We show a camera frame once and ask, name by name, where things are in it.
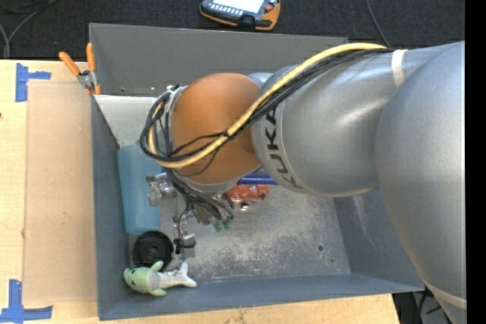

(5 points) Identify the grey metal bin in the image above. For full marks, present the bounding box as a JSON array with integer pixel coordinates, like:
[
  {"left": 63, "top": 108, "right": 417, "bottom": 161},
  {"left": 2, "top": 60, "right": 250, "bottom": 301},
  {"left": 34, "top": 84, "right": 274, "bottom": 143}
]
[{"left": 87, "top": 22, "right": 426, "bottom": 322}]

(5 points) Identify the blue flat bar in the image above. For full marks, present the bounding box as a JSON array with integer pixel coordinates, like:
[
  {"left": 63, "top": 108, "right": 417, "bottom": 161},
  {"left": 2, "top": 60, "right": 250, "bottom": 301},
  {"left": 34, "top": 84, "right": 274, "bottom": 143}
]
[{"left": 238, "top": 175, "right": 279, "bottom": 187}]

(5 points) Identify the pale flat board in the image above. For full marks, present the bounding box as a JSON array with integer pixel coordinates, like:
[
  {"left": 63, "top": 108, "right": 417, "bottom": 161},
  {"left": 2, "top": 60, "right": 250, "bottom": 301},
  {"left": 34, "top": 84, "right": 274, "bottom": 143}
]
[{"left": 21, "top": 80, "right": 98, "bottom": 310}]

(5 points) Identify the green and white toy fish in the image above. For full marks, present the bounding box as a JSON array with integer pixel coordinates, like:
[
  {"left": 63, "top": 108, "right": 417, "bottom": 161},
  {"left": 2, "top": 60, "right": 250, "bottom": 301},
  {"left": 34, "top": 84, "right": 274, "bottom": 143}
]
[{"left": 122, "top": 260, "right": 198, "bottom": 297}]

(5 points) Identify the orange-red toy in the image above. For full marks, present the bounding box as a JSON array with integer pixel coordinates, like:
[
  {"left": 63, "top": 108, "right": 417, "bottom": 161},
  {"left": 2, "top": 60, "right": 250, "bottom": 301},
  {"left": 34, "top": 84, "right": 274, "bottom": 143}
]
[{"left": 226, "top": 184, "right": 271, "bottom": 212}]

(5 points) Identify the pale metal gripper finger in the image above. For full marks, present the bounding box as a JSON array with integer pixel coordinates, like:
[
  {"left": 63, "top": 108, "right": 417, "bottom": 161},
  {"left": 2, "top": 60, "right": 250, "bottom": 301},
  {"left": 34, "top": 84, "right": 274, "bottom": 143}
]
[
  {"left": 172, "top": 221, "right": 197, "bottom": 260},
  {"left": 145, "top": 171, "right": 178, "bottom": 208}
]

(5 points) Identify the black round disc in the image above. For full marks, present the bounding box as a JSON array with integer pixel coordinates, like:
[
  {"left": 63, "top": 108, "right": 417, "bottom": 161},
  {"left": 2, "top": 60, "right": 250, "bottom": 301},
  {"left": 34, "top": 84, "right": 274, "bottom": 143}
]
[{"left": 132, "top": 230, "right": 176, "bottom": 272}]

